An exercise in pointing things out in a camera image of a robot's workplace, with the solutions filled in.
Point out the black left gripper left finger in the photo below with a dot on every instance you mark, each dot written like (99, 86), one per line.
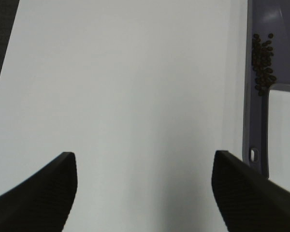
(41, 203)

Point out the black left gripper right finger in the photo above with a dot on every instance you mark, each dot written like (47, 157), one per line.
(247, 201)

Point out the pile of coffee beans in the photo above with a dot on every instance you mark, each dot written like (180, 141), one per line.
(261, 61)

